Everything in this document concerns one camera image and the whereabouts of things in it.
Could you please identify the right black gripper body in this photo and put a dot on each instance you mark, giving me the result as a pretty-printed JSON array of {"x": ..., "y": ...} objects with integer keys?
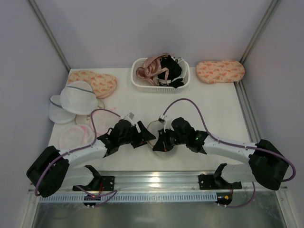
[{"x": 164, "y": 139}]

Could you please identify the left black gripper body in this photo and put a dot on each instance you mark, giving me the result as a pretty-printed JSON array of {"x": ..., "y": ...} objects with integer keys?
[{"x": 137, "y": 135}]

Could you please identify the beige round laundry bag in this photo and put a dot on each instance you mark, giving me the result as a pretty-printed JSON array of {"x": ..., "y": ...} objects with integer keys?
[{"x": 153, "y": 127}]

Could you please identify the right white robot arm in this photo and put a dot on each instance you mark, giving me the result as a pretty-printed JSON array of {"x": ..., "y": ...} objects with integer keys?
[{"x": 261, "y": 162}]

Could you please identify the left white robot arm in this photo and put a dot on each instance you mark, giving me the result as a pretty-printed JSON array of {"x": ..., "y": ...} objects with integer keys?
[{"x": 55, "y": 169}]

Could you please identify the pink trimmed mesh bag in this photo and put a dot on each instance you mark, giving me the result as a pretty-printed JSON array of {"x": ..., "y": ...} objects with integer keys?
[{"x": 103, "y": 120}]

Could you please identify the beige bag under pile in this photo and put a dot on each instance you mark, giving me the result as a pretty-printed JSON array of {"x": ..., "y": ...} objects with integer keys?
[{"x": 86, "y": 119}]

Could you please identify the pink mesh bag front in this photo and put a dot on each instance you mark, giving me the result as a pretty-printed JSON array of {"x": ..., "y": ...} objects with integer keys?
[{"x": 76, "y": 136}]

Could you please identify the peach patterned bag left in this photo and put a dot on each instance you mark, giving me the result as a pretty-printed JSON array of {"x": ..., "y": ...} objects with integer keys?
[{"x": 103, "y": 85}]

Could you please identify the peach patterned bag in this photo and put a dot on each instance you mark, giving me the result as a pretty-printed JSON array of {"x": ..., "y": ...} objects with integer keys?
[
  {"x": 220, "y": 71},
  {"x": 103, "y": 85}
]

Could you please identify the white mesh bag blue trim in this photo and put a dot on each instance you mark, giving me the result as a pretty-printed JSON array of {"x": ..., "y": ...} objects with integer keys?
[{"x": 78, "y": 98}]

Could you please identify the black bra in basket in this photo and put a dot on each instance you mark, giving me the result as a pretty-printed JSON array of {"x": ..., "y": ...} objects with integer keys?
[{"x": 174, "y": 78}]

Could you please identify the pink satin bra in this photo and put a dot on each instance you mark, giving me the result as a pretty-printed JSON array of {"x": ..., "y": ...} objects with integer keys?
[{"x": 152, "y": 68}]

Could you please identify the peach patterned bag right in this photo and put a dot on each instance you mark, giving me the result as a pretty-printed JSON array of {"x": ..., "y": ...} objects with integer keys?
[{"x": 220, "y": 71}]

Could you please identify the white mesh bag lower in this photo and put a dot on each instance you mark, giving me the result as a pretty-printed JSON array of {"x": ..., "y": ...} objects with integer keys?
[{"x": 57, "y": 114}]

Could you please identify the white plastic basket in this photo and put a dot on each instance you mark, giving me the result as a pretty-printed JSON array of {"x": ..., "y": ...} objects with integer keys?
[{"x": 144, "y": 86}]

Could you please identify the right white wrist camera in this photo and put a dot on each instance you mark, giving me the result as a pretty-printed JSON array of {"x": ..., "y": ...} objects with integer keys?
[{"x": 166, "y": 121}]

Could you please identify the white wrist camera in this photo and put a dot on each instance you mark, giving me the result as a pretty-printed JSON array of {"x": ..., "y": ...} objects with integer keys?
[
  {"x": 166, "y": 121},
  {"x": 129, "y": 117}
]

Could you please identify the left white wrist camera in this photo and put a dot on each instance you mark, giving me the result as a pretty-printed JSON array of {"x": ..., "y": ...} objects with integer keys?
[{"x": 129, "y": 117}]

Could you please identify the aluminium mounting rail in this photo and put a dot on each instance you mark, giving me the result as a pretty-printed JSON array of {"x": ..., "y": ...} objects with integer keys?
[{"x": 167, "y": 180}]

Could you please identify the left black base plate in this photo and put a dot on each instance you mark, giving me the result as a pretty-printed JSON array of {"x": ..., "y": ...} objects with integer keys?
[{"x": 107, "y": 183}]

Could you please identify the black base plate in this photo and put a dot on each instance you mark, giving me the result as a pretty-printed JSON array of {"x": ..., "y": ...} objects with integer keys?
[
  {"x": 107, "y": 183},
  {"x": 209, "y": 182}
]

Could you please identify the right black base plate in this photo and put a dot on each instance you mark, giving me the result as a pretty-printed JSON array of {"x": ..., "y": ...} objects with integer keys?
[{"x": 209, "y": 182}]

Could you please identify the white slotted cable duct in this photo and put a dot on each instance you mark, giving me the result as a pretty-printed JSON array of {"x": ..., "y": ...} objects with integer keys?
[{"x": 121, "y": 197}]

